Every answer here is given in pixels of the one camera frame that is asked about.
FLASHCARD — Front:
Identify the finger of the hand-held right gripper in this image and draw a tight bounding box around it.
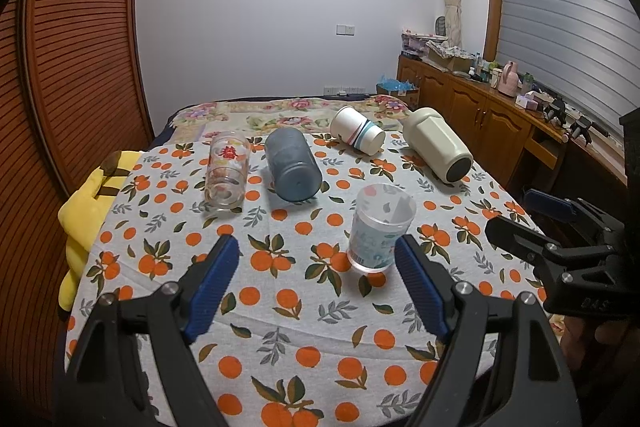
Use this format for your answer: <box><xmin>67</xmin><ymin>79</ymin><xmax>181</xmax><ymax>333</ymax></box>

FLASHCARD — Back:
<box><xmin>484</xmin><ymin>216</ymin><xmax>621</xmax><ymax>280</ymax></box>
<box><xmin>522</xmin><ymin>188</ymin><xmax>626</xmax><ymax>235</ymax></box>

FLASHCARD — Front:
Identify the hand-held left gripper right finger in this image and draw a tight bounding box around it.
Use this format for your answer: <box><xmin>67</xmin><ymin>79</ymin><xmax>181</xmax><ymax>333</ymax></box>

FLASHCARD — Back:
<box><xmin>394</xmin><ymin>234</ymin><xmax>583</xmax><ymax>427</ymax></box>

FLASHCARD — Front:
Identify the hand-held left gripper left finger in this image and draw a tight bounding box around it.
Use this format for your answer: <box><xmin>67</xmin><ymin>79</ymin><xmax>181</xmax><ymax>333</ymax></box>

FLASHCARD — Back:
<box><xmin>62</xmin><ymin>234</ymin><xmax>241</xmax><ymax>427</ymax></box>

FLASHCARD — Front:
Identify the cream ceramic cup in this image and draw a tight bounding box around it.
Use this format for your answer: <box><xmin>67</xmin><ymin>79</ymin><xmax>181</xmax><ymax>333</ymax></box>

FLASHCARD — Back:
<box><xmin>403</xmin><ymin>107</ymin><xmax>474</xmax><ymax>184</ymax></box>

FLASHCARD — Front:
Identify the blue-grey plastic cup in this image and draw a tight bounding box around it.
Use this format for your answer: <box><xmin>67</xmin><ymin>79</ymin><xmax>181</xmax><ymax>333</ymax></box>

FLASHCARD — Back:
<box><xmin>264</xmin><ymin>127</ymin><xmax>323</xmax><ymax>204</ymax></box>

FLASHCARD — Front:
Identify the white striped paper cup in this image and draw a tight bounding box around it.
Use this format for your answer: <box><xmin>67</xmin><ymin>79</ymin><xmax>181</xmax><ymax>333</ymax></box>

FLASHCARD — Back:
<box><xmin>330</xmin><ymin>105</ymin><xmax>387</xmax><ymax>155</ymax></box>

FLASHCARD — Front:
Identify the translucent printed plastic cup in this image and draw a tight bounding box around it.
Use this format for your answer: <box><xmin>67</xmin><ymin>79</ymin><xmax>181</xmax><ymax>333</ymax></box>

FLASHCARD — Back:
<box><xmin>346</xmin><ymin>183</ymin><xmax>417</xmax><ymax>272</ymax></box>

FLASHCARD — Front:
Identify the clear glass cup red print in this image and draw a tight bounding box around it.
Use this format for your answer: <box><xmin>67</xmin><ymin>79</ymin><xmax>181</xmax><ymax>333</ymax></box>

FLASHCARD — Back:
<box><xmin>204</xmin><ymin>130</ymin><xmax>251</xmax><ymax>208</ymax></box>

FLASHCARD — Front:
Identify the small black tripod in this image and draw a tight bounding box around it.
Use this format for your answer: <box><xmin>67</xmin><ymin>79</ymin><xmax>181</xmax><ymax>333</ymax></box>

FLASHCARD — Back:
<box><xmin>567</xmin><ymin>117</ymin><xmax>594</xmax><ymax>142</ymax></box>
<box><xmin>544</xmin><ymin>96</ymin><xmax>571</xmax><ymax>128</ymax></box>

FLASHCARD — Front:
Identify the orange fruit print tablecloth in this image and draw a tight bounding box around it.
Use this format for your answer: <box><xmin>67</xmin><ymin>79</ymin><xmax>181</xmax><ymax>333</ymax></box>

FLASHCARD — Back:
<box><xmin>65</xmin><ymin>127</ymin><xmax>551</xmax><ymax>427</ymax></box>

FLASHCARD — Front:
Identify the tissue box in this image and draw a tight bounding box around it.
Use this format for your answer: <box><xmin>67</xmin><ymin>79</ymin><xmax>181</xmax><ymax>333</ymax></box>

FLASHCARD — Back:
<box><xmin>515</xmin><ymin>91</ymin><xmax>551</xmax><ymax>110</ymax></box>

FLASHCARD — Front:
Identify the wooden sideboard cabinet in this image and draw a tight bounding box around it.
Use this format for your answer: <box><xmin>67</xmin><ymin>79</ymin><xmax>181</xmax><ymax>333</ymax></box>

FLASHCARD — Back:
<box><xmin>397</xmin><ymin>54</ymin><xmax>628</xmax><ymax>202</ymax></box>

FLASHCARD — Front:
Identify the pink thermos jug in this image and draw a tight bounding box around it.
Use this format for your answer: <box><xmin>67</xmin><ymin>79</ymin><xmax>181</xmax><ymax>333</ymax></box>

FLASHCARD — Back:
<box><xmin>500</xmin><ymin>61</ymin><xmax>521</xmax><ymax>98</ymax></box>

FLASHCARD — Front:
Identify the yellow plush toy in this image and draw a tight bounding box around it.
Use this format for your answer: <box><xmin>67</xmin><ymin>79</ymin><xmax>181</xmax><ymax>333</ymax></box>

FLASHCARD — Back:
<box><xmin>57</xmin><ymin>150</ymin><xmax>146</xmax><ymax>310</ymax></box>

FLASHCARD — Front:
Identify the cardboard box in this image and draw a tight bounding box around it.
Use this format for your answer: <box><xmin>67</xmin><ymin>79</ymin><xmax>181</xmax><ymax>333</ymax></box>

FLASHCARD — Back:
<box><xmin>377</xmin><ymin>87</ymin><xmax>421</xmax><ymax>108</ymax></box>

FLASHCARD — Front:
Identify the open patterned box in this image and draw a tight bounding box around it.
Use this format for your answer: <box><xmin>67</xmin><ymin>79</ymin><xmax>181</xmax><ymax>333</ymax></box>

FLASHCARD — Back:
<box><xmin>425</xmin><ymin>41</ymin><xmax>476</xmax><ymax>72</ymax></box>

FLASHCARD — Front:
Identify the grey window blind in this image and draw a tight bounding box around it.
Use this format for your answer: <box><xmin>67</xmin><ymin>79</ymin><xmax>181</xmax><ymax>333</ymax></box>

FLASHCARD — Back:
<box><xmin>495</xmin><ymin>0</ymin><xmax>640</xmax><ymax>142</ymax></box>

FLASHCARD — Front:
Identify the floral blanket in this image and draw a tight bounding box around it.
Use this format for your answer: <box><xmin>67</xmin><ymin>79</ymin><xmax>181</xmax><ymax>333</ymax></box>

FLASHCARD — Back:
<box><xmin>155</xmin><ymin>96</ymin><xmax>416</xmax><ymax>144</ymax></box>

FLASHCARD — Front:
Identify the blue plastic bag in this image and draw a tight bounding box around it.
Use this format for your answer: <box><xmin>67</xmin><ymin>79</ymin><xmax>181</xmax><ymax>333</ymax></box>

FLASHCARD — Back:
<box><xmin>376</xmin><ymin>74</ymin><xmax>418</xmax><ymax>94</ymax></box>

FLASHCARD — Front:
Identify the stack of storage boxes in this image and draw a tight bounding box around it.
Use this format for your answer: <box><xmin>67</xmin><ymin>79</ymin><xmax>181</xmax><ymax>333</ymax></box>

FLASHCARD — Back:
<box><xmin>400</xmin><ymin>32</ymin><xmax>446</xmax><ymax>58</ymax></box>

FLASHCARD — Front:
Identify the wooden louvred wardrobe door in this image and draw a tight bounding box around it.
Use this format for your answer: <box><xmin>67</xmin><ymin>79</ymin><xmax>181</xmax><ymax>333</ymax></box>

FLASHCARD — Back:
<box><xmin>0</xmin><ymin>0</ymin><xmax>153</xmax><ymax>427</ymax></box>

